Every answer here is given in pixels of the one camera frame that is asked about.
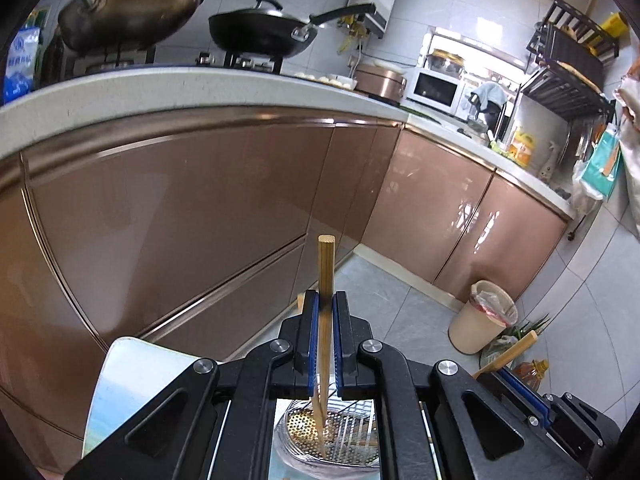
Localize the bamboo chopstick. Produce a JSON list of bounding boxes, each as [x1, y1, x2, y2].
[[473, 330, 538, 379], [314, 234, 335, 455]]

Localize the brown kitchen cabinets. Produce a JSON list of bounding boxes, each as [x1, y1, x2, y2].
[[1, 107, 570, 474]]

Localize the brass coloured wok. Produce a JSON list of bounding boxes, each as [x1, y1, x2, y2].
[[58, 0, 204, 54]]

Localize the landscape print table mat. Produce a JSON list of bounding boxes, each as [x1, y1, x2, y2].
[[81, 337, 196, 455]]

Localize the yellow cooking oil jug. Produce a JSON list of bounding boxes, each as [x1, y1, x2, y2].
[[508, 128, 535, 168]]

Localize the black wall storage rack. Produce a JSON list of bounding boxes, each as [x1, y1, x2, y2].
[[520, 0, 620, 122]]

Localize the copper rice cooker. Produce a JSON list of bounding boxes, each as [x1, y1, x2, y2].
[[354, 63, 407, 105]]

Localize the white microwave oven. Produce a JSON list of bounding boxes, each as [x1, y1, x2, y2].
[[405, 67, 464, 115]]

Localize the green onions bag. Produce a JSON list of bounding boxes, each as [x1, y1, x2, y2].
[[478, 314, 551, 367]]

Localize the black wok with lid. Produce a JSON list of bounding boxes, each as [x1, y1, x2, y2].
[[208, 0, 376, 58]]

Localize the teal hanging bag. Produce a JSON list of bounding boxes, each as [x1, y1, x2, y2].
[[580, 124, 620, 200]]

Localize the amber oil bottle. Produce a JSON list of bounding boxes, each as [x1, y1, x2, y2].
[[513, 360, 549, 392]]

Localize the wire utensil holder basket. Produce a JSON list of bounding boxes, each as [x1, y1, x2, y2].
[[272, 396, 380, 477]]

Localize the beige trash bin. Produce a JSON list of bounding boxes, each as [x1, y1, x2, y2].
[[448, 280, 518, 356]]

